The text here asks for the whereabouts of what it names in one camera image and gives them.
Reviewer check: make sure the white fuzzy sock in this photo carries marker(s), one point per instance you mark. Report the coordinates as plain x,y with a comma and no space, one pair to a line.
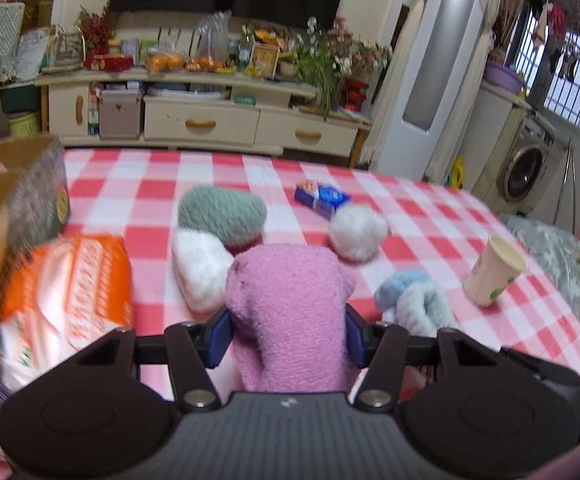
200,270

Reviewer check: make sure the metal rack pole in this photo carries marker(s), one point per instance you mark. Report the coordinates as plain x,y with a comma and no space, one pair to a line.
566,185

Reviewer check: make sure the white standing air conditioner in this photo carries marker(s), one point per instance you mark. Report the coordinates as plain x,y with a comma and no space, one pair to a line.
429,60

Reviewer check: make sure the pink fuzzy sock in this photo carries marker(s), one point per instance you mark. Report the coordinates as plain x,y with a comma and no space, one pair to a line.
290,310

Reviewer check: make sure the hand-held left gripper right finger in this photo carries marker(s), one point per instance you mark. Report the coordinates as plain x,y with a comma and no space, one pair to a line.
355,337

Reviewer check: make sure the cream television cabinet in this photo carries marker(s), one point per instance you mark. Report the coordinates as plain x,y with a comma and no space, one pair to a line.
200,120

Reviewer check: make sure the potted flowers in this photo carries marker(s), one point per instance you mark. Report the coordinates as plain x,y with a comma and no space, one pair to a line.
335,60

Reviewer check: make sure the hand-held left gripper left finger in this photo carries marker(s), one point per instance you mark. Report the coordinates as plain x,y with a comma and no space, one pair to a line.
218,337

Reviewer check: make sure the hanging clothes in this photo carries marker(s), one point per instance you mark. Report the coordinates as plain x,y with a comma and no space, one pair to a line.
557,35

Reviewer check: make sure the light blue fuzzy sock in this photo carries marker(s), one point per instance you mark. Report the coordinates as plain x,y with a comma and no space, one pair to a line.
399,282

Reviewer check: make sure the red box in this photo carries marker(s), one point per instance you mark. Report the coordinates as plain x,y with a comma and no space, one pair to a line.
109,62

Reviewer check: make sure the yellow toy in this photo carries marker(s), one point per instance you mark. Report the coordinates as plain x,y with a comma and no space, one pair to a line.
454,172

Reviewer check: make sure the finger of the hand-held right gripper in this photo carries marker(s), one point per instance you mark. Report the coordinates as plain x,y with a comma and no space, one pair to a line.
539,365

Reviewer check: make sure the pale grey-blue fuzzy sock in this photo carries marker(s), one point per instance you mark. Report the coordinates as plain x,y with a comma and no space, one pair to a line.
424,310

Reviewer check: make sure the red checked tablecloth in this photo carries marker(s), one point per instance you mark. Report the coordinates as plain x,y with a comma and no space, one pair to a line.
419,200

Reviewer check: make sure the clear plastic bag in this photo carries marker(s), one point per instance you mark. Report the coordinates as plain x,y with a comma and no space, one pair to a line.
210,35

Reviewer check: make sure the pile of mixed fruit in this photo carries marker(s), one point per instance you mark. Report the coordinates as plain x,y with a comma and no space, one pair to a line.
210,65

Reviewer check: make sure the orange tissue pack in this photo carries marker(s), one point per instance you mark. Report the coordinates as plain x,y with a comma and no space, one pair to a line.
70,290

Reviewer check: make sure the blue tissue packet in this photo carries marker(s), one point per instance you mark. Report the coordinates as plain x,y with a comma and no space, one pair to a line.
322,197

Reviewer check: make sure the white fluffy ball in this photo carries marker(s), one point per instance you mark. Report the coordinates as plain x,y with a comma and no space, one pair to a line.
357,232

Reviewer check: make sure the white lace cloth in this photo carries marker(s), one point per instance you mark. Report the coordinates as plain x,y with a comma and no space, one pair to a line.
5,42

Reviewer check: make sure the red stand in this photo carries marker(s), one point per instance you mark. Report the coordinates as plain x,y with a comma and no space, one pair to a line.
354,94

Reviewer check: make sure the grey patterned blanket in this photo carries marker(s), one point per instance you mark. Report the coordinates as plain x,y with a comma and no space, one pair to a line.
554,260

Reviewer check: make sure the grey-green fuzzy sock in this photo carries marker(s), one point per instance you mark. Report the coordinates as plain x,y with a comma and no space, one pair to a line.
220,212

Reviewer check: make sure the green bucket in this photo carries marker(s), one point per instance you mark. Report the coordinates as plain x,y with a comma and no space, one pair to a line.
21,110

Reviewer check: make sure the red berry branches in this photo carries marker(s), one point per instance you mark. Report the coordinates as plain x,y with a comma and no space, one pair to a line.
95,27

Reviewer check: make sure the pink storage box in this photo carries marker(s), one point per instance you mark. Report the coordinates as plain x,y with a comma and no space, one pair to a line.
120,115

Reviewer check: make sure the bag of oranges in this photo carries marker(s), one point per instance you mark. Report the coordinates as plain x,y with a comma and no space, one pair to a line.
165,62

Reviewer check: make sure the photo frame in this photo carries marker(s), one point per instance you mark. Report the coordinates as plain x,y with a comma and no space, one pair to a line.
265,60

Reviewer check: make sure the silver washing machine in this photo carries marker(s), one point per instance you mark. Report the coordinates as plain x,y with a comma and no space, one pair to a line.
522,170

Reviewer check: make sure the white paper cup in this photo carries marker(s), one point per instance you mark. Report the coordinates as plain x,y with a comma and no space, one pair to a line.
489,275

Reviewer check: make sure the cardboard box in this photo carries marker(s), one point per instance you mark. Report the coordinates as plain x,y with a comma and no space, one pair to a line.
35,185

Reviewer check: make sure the purple basin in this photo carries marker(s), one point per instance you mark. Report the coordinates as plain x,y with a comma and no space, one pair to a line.
503,76

